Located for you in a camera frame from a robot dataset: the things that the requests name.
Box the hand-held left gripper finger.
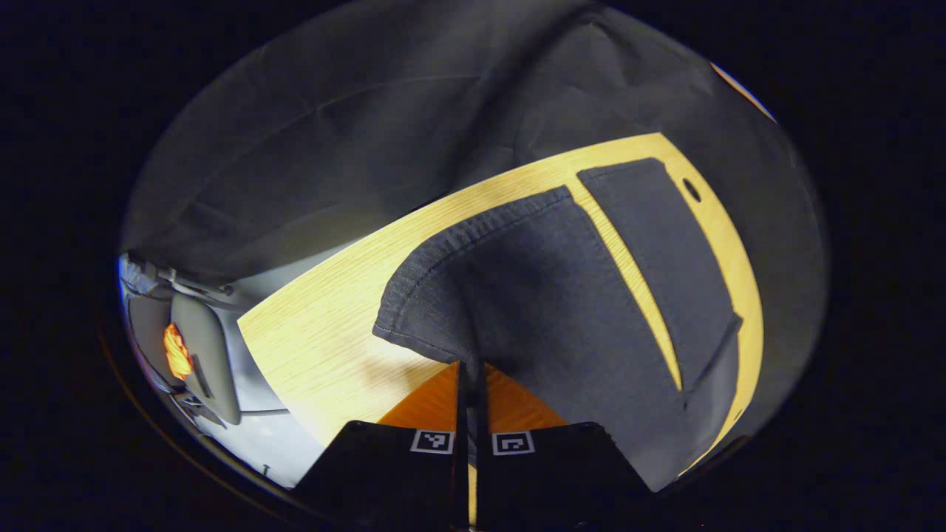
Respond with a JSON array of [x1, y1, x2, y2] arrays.
[[294, 361, 472, 532], [474, 362, 656, 532]]

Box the grey chair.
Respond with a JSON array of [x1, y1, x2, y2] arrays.
[[169, 294, 243, 428]]

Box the orange object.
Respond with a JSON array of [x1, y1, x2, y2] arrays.
[[163, 322, 194, 383]]

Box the black jeans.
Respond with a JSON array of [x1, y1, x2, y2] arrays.
[[373, 157, 744, 492]]

